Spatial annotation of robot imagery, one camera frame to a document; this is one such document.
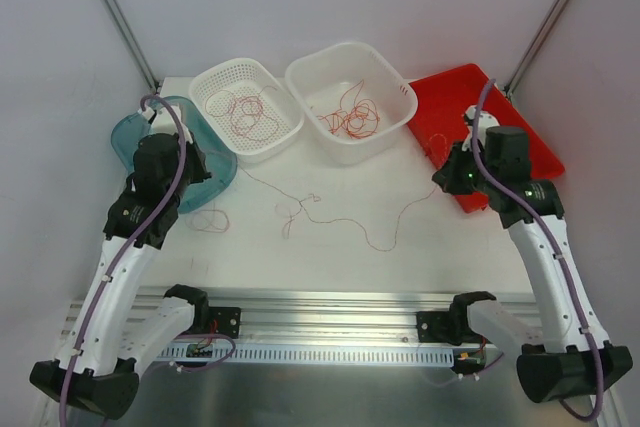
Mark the right aluminium frame post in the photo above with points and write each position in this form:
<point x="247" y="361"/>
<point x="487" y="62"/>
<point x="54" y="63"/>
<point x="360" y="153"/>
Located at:
<point x="535" y="46"/>

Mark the red plastic tray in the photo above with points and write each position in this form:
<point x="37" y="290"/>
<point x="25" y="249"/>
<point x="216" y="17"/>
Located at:
<point x="442" y="120"/>

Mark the white slotted cable duct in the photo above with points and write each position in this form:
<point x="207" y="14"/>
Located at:
<point x="187" y="352"/>

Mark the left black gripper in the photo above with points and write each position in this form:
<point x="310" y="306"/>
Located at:
<point x="198" y="162"/>

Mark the white perforated plastic basket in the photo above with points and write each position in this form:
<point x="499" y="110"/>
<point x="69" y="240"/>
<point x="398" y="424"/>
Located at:
<point x="248" y="108"/>

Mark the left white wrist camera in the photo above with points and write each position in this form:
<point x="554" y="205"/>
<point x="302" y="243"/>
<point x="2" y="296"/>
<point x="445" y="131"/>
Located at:
<point x="165" y="121"/>

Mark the aluminium frame post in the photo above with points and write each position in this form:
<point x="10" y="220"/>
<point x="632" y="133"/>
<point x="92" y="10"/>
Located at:
<point x="535" y="46"/>
<point x="126" y="33"/>

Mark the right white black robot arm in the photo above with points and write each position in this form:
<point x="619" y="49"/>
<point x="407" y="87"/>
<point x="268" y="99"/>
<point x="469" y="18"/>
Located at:
<point x="570" y="354"/>

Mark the aluminium mounting rail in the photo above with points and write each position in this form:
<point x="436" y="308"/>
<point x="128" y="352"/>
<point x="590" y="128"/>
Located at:
<point x="330" y="318"/>

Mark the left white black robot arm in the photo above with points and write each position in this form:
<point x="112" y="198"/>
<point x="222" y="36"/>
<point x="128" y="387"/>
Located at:
<point x="100" y="366"/>

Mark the teal transparent plastic tub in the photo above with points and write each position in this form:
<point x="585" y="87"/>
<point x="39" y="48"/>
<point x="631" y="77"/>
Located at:
<point x="220" y="161"/>

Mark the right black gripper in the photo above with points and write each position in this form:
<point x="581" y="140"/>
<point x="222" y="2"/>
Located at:
<point x="447" y="175"/>

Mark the white plastic tub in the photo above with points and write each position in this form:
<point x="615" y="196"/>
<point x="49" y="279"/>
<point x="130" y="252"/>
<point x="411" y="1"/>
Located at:
<point x="356" y="102"/>

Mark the left aluminium frame post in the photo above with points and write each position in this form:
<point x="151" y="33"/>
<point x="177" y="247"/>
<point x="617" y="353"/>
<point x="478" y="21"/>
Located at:
<point x="126" y="33"/>

